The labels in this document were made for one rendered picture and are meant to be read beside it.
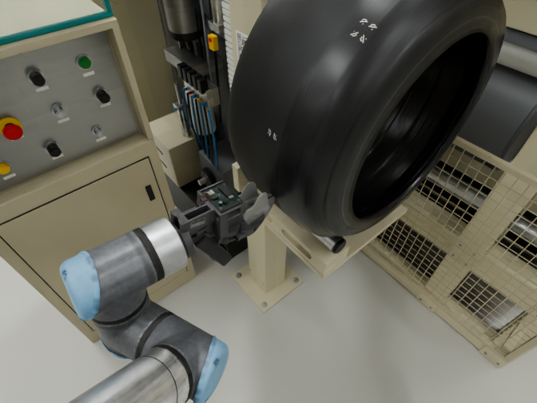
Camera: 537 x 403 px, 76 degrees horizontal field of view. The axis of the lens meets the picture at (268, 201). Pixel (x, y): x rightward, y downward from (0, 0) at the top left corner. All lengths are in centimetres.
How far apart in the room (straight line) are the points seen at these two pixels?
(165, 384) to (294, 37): 52
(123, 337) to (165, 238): 17
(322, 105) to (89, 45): 72
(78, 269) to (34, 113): 65
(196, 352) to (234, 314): 122
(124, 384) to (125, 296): 13
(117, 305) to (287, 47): 46
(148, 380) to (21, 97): 81
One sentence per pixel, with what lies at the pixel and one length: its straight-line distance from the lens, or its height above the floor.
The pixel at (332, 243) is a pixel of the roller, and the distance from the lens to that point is 86.
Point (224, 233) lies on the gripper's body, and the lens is 59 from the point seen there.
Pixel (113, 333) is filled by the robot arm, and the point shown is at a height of 108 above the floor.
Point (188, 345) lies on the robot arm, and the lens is 55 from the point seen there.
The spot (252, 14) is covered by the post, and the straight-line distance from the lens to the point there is 88.
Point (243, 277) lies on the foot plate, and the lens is 183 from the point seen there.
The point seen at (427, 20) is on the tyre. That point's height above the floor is 142.
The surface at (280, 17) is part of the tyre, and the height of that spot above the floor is 139.
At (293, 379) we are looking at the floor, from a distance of 166.
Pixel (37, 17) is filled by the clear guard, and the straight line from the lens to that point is 102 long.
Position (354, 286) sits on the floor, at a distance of 187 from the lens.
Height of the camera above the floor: 161
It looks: 48 degrees down
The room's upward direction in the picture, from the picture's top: straight up
